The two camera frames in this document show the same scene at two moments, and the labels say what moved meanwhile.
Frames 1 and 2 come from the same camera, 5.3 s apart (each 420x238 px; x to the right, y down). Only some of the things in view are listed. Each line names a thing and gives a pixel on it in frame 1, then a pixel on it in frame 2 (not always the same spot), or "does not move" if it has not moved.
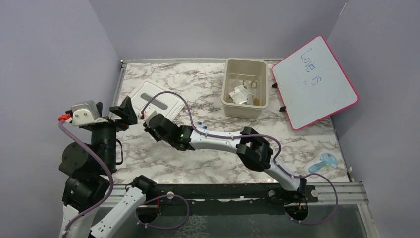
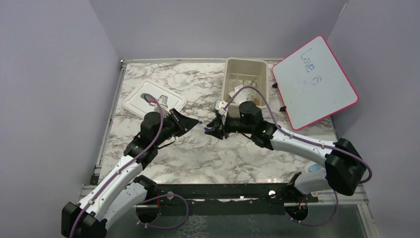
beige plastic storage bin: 244,87 does not move
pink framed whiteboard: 312,86 does not move
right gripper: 146,129 to 219,124
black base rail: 233,199 does not move
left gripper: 127,111 to 183,124
